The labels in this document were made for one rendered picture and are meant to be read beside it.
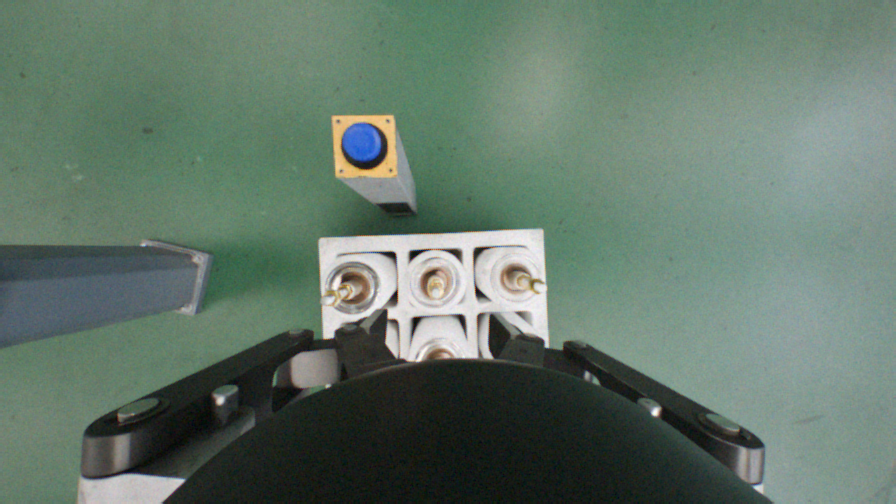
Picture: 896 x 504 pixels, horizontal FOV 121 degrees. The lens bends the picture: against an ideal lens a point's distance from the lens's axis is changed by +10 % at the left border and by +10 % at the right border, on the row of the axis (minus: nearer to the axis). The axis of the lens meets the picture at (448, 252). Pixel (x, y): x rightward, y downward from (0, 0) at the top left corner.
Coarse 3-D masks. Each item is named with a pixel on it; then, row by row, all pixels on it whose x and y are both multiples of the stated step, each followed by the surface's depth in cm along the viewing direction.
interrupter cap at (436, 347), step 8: (424, 344) 35; (432, 344) 36; (440, 344) 36; (448, 344) 36; (456, 344) 36; (424, 352) 35; (432, 352) 36; (440, 352) 36; (448, 352) 36; (456, 352) 36; (416, 360) 35
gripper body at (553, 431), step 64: (384, 384) 2; (448, 384) 2; (512, 384) 2; (576, 384) 2; (256, 448) 2; (320, 448) 2; (384, 448) 1; (448, 448) 1; (512, 448) 1; (576, 448) 1; (640, 448) 2
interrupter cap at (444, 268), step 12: (420, 264) 35; (432, 264) 35; (444, 264) 35; (420, 276) 35; (444, 276) 36; (456, 276) 36; (420, 288) 35; (444, 288) 36; (456, 288) 36; (420, 300) 35; (432, 300) 35; (444, 300) 36
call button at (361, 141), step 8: (352, 128) 27; (360, 128) 27; (368, 128) 27; (344, 136) 27; (352, 136) 27; (360, 136) 27; (368, 136) 27; (376, 136) 27; (344, 144) 27; (352, 144) 27; (360, 144) 27; (368, 144) 27; (376, 144) 27; (352, 152) 27; (360, 152) 27; (368, 152) 27; (376, 152) 27; (360, 160) 28; (368, 160) 28
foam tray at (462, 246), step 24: (336, 240) 42; (360, 240) 42; (384, 240) 42; (408, 240) 42; (432, 240) 43; (456, 240) 43; (480, 240) 43; (504, 240) 43; (528, 240) 44; (408, 264) 44; (408, 312) 43; (456, 312) 43; (480, 312) 43; (528, 312) 46; (408, 336) 43
